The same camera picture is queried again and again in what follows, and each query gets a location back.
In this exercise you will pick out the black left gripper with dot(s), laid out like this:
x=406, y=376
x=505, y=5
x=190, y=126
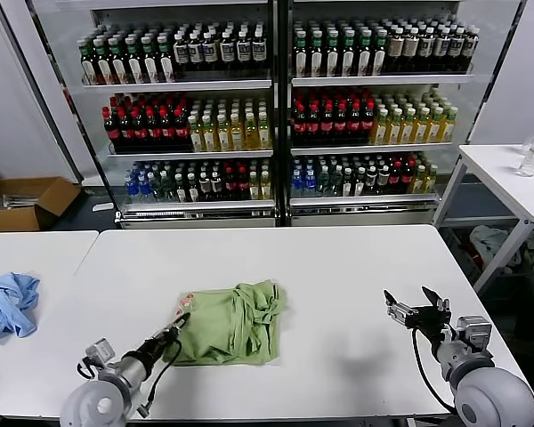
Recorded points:
x=164, y=343

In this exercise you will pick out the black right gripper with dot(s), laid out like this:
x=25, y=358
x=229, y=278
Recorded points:
x=431, y=320

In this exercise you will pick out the light green t-shirt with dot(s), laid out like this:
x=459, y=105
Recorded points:
x=222, y=329

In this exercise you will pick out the grey clothes heap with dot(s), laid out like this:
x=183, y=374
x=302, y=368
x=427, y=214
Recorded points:
x=489, y=242

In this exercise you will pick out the white metal shelf board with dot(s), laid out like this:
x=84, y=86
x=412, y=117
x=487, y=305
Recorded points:
x=191, y=155
x=365, y=201
x=374, y=148
x=178, y=86
x=196, y=207
x=382, y=80

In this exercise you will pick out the small red cap cola bottle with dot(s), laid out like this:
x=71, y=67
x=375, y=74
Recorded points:
x=229, y=185
x=242, y=184
x=408, y=178
x=396, y=179

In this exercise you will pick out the small dark white label bottle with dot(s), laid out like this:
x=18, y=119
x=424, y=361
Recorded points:
x=359, y=181
x=192, y=186
x=180, y=187
x=347, y=181
x=216, y=186
x=383, y=180
x=371, y=181
x=204, y=186

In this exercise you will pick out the small clear green bottle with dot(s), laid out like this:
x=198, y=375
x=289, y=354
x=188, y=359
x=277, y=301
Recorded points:
x=158, y=187
x=336, y=182
x=323, y=182
x=169, y=187

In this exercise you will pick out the white flat floor object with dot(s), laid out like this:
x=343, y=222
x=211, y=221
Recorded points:
x=103, y=207

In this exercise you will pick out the small blue drink bottle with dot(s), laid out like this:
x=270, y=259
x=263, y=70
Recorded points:
x=296, y=182
x=310, y=182
x=131, y=187
x=144, y=187

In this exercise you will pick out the white side table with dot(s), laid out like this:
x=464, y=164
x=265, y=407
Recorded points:
x=498, y=169

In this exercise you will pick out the crumpled light blue shirt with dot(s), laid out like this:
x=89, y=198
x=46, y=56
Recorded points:
x=9, y=307

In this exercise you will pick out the open cardboard box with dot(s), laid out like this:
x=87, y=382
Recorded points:
x=22, y=218

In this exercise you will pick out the metal rods bundle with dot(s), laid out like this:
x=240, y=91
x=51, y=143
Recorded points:
x=24, y=200

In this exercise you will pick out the green cap tea bottle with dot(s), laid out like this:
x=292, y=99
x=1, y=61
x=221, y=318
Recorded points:
x=150, y=61
x=348, y=53
x=135, y=61
x=316, y=53
x=332, y=53
x=88, y=64
x=379, y=53
x=364, y=53
x=300, y=54
x=103, y=63
x=166, y=60
x=119, y=62

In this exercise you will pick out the dark label white cap bottle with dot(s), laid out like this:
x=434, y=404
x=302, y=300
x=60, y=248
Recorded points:
x=227, y=51
x=456, y=49
x=181, y=53
x=470, y=49
x=426, y=49
x=210, y=52
x=441, y=49
x=244, y=51
x=259, y=50
x=196, y=52

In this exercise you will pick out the beige label bottle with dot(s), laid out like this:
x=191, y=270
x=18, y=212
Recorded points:
x=411, y=49
x=396, y=49

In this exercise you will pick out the beverage display cabinet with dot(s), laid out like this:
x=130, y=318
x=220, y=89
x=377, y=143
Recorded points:
x=182, y=13
x=382, y=11

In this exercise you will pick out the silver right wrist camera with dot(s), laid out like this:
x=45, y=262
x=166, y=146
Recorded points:
x=474, y=329

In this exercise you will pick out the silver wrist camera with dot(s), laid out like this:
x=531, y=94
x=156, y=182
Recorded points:
x=100, y=353
x=474, y=329

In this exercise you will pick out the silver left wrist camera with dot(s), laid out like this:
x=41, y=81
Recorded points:
x=100, y=353

